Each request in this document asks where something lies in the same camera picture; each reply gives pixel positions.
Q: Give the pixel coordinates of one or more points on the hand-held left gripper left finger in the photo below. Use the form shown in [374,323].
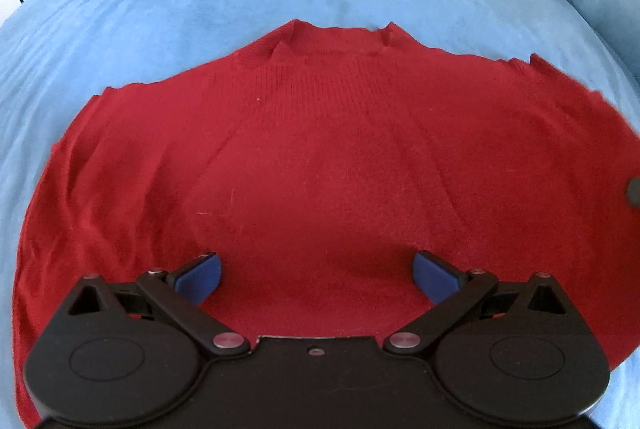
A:
[200,279]

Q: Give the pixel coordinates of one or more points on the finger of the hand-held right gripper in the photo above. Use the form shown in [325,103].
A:
[635,193]

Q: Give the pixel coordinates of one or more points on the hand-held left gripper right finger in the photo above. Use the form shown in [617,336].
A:
[435,276]

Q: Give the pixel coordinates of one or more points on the red knit sweater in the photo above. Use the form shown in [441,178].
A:
[325,149]

